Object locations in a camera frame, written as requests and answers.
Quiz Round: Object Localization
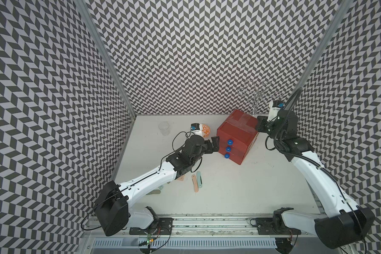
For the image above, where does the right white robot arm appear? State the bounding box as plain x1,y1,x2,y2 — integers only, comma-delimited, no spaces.
256,110,375,249

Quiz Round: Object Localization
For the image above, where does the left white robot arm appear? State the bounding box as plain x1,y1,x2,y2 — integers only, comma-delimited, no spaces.
94,135,220,237

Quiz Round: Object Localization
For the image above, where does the red drawer cabinet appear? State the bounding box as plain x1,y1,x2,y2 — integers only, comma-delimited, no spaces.
217,110,258,165

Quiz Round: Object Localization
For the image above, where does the orange fruit knife right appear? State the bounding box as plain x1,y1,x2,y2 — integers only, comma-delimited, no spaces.
192,175,199,193

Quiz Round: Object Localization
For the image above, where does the orange patterned bowl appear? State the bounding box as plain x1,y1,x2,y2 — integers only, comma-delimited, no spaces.
200,124,211,138

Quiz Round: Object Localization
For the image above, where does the clear plastic cup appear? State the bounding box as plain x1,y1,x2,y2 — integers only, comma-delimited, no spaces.
158,121,170,136

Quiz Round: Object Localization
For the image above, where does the olive green knife lower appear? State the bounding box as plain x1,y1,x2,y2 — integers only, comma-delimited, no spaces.
147,189,161,195

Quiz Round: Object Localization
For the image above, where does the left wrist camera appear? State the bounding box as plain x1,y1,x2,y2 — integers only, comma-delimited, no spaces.
190,123,204,137

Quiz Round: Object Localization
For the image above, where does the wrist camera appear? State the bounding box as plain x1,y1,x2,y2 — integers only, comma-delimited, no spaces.
190,123,204,137
267,99,285,122

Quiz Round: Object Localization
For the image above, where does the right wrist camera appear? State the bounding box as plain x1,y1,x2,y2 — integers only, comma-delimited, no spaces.
267,99,285,122

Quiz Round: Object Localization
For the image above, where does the chrome wire rack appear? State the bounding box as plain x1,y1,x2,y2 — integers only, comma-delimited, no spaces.
237,79,282,116

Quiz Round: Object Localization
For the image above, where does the aluminium front rail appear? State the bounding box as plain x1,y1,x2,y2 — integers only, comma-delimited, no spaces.
76,215,356,254

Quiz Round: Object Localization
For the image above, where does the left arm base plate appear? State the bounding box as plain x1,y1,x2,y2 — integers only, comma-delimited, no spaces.
129,218,174,236

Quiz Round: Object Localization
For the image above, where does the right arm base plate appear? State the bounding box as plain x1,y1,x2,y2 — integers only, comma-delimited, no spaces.
250,217,302,236

